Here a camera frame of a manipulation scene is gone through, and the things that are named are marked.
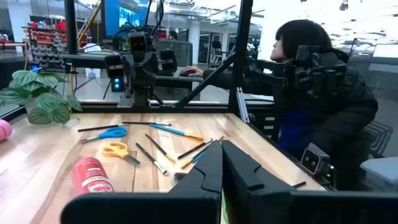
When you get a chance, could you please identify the thin brown paintbrush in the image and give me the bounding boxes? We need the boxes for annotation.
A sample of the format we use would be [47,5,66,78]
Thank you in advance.
[77,123,130,133]

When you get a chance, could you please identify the person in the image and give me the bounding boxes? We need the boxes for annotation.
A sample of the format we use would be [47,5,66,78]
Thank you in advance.
[182,19,379,191]

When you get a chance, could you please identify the thin black paintbrush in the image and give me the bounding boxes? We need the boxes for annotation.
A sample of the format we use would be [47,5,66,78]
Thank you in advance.
[177,138,214,161]

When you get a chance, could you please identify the short black paintbrush silver ferrule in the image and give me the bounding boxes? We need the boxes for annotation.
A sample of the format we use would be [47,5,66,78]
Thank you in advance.
[121,121,172,127]

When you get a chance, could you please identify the silver metal bracket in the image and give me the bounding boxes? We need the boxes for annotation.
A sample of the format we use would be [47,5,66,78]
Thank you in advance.
[235,86,251,124]

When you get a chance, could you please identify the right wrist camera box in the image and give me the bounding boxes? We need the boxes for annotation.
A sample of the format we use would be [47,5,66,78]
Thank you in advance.
[127,32,148,54]

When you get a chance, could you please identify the black paintbrush yellow ferrule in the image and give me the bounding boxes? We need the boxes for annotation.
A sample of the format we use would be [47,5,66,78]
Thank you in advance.
[144,133,177,164]

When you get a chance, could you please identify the blue scissors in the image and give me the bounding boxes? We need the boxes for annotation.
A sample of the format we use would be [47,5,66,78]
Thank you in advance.
[78,126,127,144]

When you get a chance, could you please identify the blue and orange paintbrush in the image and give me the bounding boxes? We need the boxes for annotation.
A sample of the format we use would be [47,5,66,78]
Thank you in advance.
[149,123,205,141]

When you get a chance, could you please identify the red paint bottle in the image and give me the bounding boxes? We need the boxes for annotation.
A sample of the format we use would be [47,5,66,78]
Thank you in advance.
[70,157,114,197]

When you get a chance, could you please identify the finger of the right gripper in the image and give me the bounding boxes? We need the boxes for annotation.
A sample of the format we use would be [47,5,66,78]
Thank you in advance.
[104,55,126,79]
[159,49,178,75]

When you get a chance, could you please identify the person's hand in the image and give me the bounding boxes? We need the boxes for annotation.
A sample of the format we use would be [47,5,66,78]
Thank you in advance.
[182,65,205,78]

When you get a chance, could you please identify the orange scissors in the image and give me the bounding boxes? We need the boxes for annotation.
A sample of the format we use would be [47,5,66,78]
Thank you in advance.
[102,141,141,166]

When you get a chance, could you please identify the monitor with blue screen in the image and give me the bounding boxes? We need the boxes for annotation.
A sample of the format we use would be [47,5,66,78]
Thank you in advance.
[100,0,150,39]

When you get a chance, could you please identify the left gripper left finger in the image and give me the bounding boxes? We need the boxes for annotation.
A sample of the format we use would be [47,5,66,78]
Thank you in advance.
[60,139,223,224]

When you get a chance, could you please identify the yellow cable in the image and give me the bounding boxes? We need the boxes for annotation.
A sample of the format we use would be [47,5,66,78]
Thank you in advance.
[70,1,103,94]

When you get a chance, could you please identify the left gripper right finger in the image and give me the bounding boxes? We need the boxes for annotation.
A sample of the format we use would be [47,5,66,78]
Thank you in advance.
[221,139,398,224]

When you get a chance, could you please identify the shelf with red bins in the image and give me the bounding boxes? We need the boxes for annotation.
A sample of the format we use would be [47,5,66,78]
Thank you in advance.
[22,19,68,68]

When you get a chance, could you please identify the fluffy black-handled brush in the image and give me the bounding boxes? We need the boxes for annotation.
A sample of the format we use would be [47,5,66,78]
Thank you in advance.
[172,171,188,187]

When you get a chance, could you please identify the black paintbrush white bristles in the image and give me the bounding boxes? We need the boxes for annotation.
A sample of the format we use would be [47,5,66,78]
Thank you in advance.
[135,142,170,177]

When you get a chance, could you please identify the light pink paint bottle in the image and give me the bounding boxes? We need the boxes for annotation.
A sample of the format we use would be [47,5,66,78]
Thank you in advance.
[0,119,14,142]

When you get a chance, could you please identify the blue paintbrush yellow ends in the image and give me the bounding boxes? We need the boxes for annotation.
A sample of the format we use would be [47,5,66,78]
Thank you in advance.
[180,135,225,170]

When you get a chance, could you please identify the green striped potted plant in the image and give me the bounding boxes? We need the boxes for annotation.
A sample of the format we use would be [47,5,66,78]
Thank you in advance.
[0,69,83,126]

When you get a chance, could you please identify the grey office chair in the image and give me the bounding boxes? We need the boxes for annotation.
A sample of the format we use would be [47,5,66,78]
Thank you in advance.
[359,120,398,191]

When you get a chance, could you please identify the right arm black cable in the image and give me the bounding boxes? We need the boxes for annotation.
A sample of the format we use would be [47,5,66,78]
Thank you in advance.
[144,0,165,37]

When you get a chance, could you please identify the black table-level camera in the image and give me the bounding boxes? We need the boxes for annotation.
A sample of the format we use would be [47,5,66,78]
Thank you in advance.
[299,142,338,189]

